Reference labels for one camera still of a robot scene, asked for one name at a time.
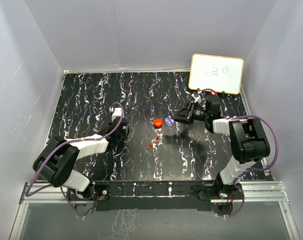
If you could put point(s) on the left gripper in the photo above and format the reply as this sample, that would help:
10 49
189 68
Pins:
124 136

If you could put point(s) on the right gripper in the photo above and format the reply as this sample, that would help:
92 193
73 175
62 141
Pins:
181 116

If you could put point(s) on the lilac earbud charging case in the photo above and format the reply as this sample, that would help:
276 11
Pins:
169 121

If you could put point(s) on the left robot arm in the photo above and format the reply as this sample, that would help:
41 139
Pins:
56 162

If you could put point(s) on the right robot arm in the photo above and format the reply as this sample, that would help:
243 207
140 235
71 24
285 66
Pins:
249 143

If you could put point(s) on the orange earbud charging case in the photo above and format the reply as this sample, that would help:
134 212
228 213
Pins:
158 123

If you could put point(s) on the yellow framed whiteboard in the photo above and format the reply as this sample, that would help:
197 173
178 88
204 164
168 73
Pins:
223 74

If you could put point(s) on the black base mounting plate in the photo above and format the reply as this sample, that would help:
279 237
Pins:
152 195

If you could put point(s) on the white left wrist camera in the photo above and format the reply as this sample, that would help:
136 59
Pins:
116 112

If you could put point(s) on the aluminium frame rail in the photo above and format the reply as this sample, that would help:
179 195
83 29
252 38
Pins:
168 210

